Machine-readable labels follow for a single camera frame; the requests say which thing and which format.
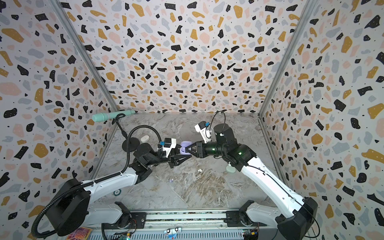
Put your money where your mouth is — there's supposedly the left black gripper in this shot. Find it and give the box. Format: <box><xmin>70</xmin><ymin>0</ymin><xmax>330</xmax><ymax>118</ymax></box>
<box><xmin>147</xmin><ymin>144</ymin><xmax>193</xmax><ymax>170</ymax></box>

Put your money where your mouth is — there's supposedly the purple charging case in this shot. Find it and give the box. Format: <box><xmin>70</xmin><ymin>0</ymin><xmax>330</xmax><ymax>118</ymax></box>
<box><xmin>180</xmin><ymin>141</ymin><xmax>193</xmax><ymax>155</ymax></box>

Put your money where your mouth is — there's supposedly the white charging case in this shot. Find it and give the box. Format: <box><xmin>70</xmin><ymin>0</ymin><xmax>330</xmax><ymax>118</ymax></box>
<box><xmin>141</xmin><ymin>135</ymin><xmax>150</xmax><ymax>143</ymax></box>

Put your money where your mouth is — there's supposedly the mint green charging case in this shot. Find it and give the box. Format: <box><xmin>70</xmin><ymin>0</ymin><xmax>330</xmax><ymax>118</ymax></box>
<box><xmin>226</xmin><ymin>165</ymin><xmax>237</xmax><ymax>174</ymax></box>

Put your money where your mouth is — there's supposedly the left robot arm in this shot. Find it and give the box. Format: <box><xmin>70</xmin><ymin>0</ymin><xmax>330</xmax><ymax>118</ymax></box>
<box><xmin>45</xmin><ymin>139</ymin><xmax>191</xmax><ymax>237</ymax></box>

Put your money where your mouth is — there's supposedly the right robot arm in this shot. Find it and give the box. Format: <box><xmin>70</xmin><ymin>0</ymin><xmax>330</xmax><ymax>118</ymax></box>
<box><xmin>181</xmin><ymin>124</ymin><xmax>318</xmax><ymax>240</ymax></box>

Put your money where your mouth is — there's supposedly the black microphone stand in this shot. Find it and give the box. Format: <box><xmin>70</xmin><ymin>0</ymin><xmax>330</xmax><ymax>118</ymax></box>
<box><xmin>114</xmin><ymin>118</ymin><xmax>140</xmax><ymax>153</ymax></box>

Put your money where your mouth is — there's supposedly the small toy car sticker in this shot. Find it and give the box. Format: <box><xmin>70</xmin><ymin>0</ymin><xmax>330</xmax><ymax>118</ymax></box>
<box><xmin>164</xmin><ymin>227</ymin><xmax>182</xmax><ymax>240</ymax></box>

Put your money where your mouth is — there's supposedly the colourful card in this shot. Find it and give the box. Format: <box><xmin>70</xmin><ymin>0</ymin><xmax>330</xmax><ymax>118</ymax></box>
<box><xmin>66</xmin><ymin>227</ymin><xmax>92</xmax><ymax>240</ymax></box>

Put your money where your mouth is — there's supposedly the left corner aluminium profile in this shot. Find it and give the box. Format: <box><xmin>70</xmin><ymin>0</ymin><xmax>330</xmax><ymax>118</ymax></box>
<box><xmin>49</xmin><ymin>0</ymin><xmax>119</xmax><ymax>112</ymax></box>

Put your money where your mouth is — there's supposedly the corner aluminium profile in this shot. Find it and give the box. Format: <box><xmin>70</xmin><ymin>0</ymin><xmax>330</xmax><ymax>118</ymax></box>
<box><xmin>258</xmin><ymin>0</ymin><xmax>319</xmax><ymax>118</ymax></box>
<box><xmin>49</xmin><ymin>0</ymin><xmax>119</xmax><ymax>112</ymax></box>

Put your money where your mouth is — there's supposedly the right corner aluminium profile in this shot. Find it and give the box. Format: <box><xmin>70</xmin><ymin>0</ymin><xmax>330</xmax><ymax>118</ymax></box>
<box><xmin>258</xmin><ymin>0</ymin><xmax>319</xmax><ymax>118</ymax></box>

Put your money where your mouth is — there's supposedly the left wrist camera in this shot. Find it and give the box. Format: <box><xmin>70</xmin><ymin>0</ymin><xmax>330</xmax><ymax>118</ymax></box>
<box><xmin>159</xmin><ymin>138</ymin><xmax>177</xmax><ymax>158</ymax></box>

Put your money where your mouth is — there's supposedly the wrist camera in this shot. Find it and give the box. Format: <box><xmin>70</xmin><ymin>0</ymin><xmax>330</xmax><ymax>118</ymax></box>
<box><xmin>159</xmin><ymin>138</ymin><xmax>177</xmax><ymax>158</ymax></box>
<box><xmin>195</xmin><ymin>121</ymin><xmax>212</xmax><ymax>144</ymax></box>

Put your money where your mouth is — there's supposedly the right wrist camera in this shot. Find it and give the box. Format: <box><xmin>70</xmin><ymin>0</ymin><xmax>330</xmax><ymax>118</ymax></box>
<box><xmin>195</xmin><ymin>121</ymin><xmax>212</xmax><ymax>144</ymax></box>

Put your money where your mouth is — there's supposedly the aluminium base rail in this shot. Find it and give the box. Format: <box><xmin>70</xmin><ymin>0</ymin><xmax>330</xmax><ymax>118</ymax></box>
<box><xmin>82</xmin><ymin>208</ymin><xmax>286</xmax><ymax>240</ymax></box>

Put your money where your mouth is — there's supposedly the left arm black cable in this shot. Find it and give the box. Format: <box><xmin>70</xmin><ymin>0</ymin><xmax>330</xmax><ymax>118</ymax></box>
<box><xmin>30</xmin><ymin>125</ymin><xmax>163</xmax><ymax>239</ymax></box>

